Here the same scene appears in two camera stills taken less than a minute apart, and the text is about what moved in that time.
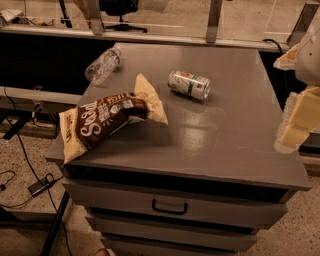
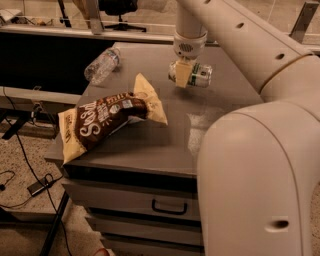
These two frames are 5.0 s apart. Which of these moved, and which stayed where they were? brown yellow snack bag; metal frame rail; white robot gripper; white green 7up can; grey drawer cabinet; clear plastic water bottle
Moved: white robot gripper; white green 7up can
Stayed: grey drawer cabinet; metal frame rail; clear plastic water bottle; brown yellow snack bag
